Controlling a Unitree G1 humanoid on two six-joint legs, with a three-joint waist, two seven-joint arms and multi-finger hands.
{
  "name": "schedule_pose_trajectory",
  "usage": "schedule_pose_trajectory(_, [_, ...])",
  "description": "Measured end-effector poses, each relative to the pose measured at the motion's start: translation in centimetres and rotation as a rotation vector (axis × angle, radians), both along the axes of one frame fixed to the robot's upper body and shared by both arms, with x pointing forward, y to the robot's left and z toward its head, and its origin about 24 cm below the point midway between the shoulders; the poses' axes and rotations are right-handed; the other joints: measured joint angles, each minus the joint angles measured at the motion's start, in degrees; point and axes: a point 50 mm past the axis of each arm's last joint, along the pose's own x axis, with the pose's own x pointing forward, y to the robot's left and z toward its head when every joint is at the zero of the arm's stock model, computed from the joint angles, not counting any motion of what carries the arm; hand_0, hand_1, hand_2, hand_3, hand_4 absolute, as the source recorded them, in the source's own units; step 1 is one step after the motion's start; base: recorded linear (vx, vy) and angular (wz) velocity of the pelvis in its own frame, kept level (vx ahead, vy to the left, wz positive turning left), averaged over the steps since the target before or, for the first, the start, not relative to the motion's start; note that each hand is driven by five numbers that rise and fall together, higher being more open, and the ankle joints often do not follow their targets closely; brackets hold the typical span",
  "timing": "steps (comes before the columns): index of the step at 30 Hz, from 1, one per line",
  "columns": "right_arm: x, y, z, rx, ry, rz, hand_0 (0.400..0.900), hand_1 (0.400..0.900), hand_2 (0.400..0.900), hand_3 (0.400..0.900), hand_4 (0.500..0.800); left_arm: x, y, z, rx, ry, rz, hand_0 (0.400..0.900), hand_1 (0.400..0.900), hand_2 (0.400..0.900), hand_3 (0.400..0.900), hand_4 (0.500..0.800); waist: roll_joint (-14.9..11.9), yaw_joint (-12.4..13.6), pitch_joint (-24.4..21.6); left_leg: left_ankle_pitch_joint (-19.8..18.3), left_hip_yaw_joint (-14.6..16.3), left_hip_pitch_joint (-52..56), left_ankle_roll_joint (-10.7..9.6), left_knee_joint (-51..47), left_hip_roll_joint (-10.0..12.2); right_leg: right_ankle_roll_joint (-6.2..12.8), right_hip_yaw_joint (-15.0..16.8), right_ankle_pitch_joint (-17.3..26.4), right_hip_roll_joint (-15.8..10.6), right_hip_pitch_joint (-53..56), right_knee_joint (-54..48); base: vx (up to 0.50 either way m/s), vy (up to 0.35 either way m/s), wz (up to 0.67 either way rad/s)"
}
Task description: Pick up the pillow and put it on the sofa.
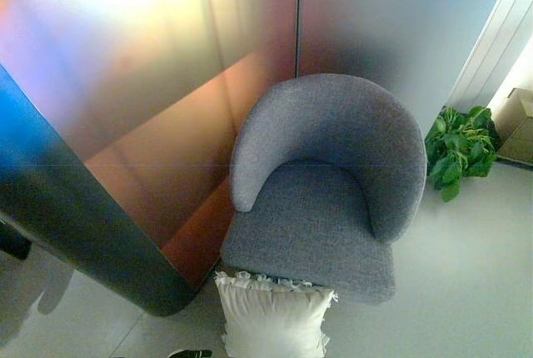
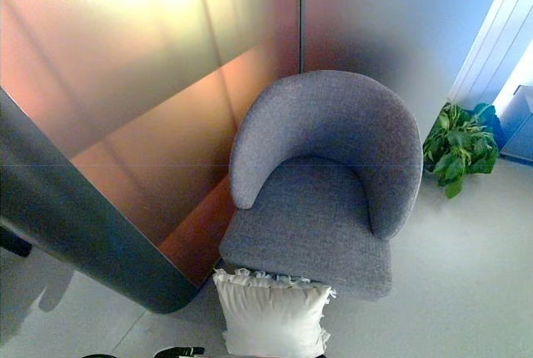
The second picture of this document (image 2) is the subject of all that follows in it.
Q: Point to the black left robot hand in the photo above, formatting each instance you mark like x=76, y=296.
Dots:
x=172, y=352

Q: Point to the white fringed pillow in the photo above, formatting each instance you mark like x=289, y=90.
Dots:
x=270, y=316

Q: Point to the dark rounded table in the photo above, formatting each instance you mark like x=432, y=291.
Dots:
x=75, y=216

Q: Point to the grey fabric tub armchair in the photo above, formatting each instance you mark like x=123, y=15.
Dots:
x=316, y=229

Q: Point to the green leafy potted plant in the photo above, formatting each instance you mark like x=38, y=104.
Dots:
x=458, y=145

